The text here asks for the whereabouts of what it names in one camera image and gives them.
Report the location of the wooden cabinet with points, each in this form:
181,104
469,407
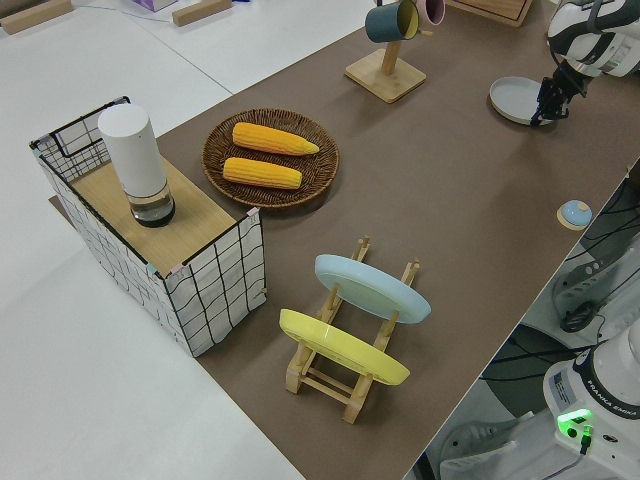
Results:
500,10

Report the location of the brown table mat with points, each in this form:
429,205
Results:
450,300

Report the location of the light wooden block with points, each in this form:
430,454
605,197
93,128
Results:
35,17
200,12

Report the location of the white perforated mounting bracket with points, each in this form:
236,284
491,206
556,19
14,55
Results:
475,440

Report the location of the purple box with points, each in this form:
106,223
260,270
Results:
152,4

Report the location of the pointed yellow corn cob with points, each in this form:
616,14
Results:
270,139

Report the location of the yellow plate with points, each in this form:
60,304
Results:
345,350

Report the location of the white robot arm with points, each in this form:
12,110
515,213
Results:
570,25

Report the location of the white cylindrical device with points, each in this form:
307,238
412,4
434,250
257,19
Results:
132,150

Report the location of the wooden dish rack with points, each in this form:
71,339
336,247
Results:
357,400

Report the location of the wooden mug tree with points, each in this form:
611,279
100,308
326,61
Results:
385,80

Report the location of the blue dome on wooden base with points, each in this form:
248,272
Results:
575,212

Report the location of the teal mug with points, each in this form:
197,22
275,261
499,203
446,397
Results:
382,22

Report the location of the pink mug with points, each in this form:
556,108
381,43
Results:
435,10

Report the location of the brown wicker basket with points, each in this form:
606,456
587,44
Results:
215,160

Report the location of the small pastel binder clip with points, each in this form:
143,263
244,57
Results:
177,271
253,215
150,268

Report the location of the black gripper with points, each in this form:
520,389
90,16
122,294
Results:
570,80

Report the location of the blunt yellow corn cob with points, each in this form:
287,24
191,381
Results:
260,172

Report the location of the gray round plate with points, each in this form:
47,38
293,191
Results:
512,97

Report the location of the light blue plate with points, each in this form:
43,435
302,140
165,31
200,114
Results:
370,290

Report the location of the light wooden board lid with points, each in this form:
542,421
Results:
195,225

